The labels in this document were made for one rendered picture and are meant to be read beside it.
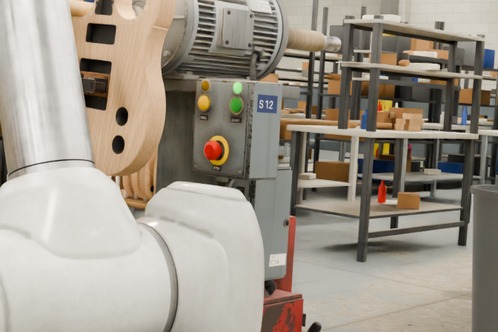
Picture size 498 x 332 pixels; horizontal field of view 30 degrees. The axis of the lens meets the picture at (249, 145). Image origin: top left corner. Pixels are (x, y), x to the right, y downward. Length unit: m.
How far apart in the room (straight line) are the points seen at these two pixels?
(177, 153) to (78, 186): 1.20
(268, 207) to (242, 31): 0.41
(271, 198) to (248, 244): 1.02
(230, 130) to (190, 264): 0.81
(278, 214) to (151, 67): 0.55
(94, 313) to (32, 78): 0.28
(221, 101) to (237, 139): 0.09
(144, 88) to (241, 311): 0.75
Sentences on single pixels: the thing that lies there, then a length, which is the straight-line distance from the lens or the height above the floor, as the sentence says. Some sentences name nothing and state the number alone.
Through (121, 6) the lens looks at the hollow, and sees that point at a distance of 1.91.
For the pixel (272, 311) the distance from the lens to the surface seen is 2.19.
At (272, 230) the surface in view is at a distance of 2.17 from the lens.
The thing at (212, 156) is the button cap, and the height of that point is 0.96.
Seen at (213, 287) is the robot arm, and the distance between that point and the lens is 1.11.
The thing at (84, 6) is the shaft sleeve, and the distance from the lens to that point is 1.98.
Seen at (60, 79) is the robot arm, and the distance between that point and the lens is 1.10.
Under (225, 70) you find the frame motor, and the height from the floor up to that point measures 1.15.
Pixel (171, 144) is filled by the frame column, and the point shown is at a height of 0.96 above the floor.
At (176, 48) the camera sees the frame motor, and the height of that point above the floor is 1.18.
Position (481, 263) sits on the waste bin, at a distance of 4.54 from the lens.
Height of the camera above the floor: 1.09
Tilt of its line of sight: 3 degrees down
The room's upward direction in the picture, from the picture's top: 3 degrees clockwise
